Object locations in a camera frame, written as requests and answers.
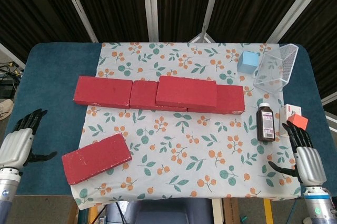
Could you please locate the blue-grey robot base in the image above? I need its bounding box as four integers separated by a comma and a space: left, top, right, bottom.
106, 199, 214, 224

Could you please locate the brown medicine bottle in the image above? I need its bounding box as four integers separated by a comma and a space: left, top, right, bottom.
256, 102, 276, 142

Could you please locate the light blue cube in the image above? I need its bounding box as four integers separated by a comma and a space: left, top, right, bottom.
237, 51, 260, 74

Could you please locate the floral print tablecloth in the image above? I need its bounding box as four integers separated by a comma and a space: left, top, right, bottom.
70, 41, 302, 210

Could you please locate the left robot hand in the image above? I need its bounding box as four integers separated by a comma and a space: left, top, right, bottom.
0, 108, 58, 169

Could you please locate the red brick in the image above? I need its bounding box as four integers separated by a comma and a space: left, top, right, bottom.
61, 132, 133, 186
155, 75, 218, 108
129, 80, 187, 112
186, 84, 245, 115
73, 75, 133, 109

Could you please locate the white metal frame post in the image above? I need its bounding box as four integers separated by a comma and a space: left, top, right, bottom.
141, 0, 160, 42
189, 0, 224, 43
265, 0, 331, 44
321, 92, 337, 109
57, 0, 100, 43
0, 42, 26, 71

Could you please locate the clear mesh basket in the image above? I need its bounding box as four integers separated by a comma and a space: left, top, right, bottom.
253, 44, 300, 94

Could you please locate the orange cube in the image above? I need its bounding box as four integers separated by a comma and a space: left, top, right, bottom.
287, 114, 309, 132

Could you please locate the teal table cover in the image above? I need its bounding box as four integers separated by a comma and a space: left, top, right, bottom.
2, 42, 334, 197

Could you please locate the beige shoe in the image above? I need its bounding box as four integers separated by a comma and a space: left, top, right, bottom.
0, 99, 14, 121

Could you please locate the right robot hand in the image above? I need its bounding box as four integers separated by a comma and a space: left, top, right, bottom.
267, 121, 327, 186

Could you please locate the white carton box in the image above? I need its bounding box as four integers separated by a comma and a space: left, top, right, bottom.
278, 104, 303, 138

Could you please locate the black device with cables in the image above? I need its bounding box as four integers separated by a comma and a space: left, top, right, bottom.
0, 62, 26, 98

